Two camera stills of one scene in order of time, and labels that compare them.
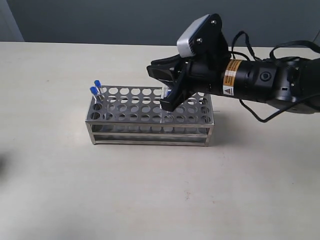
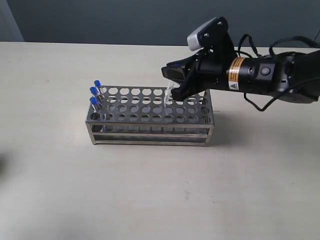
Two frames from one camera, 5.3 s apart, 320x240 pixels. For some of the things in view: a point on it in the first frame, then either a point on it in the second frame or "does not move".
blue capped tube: [166, 91] to [94, 102]
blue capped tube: [98, 85] does not move
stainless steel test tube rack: [135, 116] does not move
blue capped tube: [94, 91] does not move
